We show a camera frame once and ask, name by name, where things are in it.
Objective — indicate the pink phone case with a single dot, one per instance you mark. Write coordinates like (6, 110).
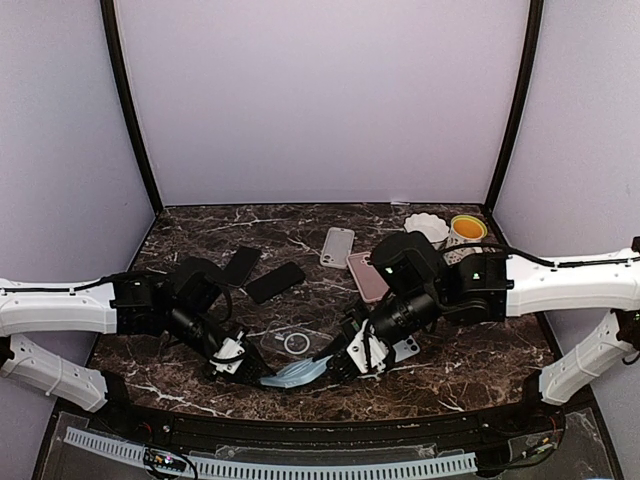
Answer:
(369, 282)

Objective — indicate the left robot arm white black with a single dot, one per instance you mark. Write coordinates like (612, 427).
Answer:
(128, 303)

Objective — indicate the white scalloped bowl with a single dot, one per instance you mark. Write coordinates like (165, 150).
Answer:
(434, 228)

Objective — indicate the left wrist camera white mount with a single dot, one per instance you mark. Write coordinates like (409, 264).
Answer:
(228, 359)

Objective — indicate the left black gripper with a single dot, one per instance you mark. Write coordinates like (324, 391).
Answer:
(253, 354)

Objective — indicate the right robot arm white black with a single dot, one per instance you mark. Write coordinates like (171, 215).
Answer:
(492, 284)

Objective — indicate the black front rail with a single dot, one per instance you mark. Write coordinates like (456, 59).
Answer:
(477, 429)

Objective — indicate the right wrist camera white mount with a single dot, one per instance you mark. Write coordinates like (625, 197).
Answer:
(351, 363)

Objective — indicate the small green circuit board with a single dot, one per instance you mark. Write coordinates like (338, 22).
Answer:
(160, 461)

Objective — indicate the black frame post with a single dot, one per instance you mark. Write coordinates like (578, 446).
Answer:
(128, 109)
(521, 89)

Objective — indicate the right black frame post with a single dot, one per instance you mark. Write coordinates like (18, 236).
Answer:
(521, 89)

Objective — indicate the black smartphone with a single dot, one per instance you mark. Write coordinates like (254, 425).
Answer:
(275, 282)

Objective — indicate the phone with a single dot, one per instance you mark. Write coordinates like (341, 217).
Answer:
(240, 266)
(405, 349)
(297, 374)

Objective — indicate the clear magsafe phone case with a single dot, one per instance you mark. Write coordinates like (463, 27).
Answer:
(293, 341)

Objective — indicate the white phone case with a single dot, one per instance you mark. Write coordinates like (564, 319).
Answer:
(337, 247)

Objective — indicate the white patterned mug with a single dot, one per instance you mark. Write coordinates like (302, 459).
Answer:
(457, 248)

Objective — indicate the white slotted cable duct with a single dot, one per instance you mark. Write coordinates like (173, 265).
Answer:
(202, 467)

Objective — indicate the left black frame post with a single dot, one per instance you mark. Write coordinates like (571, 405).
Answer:
(128, 109)

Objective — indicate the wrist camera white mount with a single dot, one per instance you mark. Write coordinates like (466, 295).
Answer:
(351, 363)
(228, 359)

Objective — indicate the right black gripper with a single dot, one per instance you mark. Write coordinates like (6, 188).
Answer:
(350, 327)

